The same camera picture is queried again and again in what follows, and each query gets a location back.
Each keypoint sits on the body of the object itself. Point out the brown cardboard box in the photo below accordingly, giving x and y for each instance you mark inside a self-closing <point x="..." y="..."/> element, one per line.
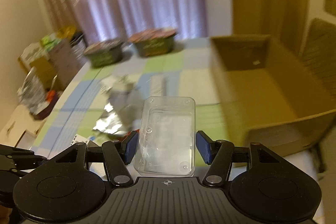
<point x="267" y="95"/>

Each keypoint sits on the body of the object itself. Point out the white blue medicine box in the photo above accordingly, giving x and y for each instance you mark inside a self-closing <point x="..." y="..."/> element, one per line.
<point x="79" y="139"/>

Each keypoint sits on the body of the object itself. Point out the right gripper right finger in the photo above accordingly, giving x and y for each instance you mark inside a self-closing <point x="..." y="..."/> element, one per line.
<point x="218" y="155"/>

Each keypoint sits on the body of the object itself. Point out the right instant noodle bowl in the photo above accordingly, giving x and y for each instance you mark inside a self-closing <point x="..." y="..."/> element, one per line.
<point x="155" y="41"/>

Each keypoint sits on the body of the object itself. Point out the instant noodle bowl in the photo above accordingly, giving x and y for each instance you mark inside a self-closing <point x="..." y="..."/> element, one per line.
<point x="155" y="41"/>
<point x="104" y="53"/>

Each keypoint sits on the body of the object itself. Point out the checkered tablecloth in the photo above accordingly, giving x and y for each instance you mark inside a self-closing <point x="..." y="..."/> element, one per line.
<point x="187" y="72"/>

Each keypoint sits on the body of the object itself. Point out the clear plastic case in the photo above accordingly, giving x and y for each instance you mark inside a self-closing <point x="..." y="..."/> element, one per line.
<point x="166" y="142"/>

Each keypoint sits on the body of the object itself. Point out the white remote control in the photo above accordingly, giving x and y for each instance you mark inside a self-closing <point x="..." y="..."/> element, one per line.
<point x="157" y="86"/>

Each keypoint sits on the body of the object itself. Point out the cardboard box in corner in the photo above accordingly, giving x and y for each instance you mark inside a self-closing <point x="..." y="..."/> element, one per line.
<point x="59" y="63"/>

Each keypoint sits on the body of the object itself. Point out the clear plastic blister packaging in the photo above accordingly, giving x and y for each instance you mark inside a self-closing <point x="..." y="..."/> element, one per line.
<point x="117" y="84"/>

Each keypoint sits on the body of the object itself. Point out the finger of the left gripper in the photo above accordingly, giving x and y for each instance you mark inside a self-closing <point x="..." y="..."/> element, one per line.
<point x="17" y="161"/>

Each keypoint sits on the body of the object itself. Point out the green tissue pack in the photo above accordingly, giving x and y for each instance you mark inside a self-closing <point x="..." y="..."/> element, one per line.
<point x="50" y="41"/>

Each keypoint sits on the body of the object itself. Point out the silver foil bag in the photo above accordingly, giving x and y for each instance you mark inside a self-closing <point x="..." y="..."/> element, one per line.
<point x="115" y="113"/>

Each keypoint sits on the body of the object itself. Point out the quilted brown chair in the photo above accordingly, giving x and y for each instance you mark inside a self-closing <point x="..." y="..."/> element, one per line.
<point x="319" y="56"/>

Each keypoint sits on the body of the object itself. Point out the dark wooden tray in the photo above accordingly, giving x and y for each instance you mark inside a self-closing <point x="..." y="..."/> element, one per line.
<point x="46" y="111"/>

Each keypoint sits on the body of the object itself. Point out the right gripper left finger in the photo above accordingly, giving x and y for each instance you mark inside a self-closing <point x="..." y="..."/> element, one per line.
<point x="117" y="156"/>

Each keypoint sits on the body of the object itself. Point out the left instant noodle bowl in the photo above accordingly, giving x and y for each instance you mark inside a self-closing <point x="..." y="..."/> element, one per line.
<point x="104" y="53"/>

